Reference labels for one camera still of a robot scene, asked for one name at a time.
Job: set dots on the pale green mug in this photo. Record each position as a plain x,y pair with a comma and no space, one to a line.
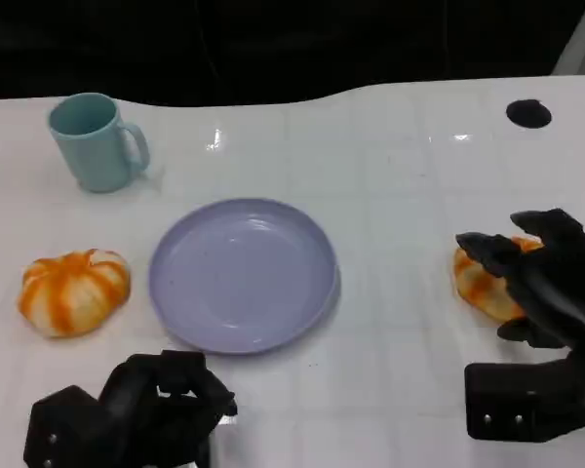
95,146

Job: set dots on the orange white toy bread roll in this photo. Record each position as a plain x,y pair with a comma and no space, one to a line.
482,287
73,292

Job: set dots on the black round table grommet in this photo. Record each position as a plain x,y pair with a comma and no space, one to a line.
528,113

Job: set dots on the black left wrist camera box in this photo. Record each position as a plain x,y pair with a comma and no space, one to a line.
63,429

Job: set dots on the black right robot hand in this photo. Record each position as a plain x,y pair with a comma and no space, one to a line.
551,287

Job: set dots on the grey metal frame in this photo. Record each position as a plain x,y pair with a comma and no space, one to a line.
582,44

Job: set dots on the lilac plate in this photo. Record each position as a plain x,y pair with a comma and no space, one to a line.
244,275

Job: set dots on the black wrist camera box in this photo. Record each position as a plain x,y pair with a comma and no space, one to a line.
63,429
512,400

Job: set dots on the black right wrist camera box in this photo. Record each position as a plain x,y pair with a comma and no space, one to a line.
512,400

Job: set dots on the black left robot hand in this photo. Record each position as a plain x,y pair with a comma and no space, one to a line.
146,414

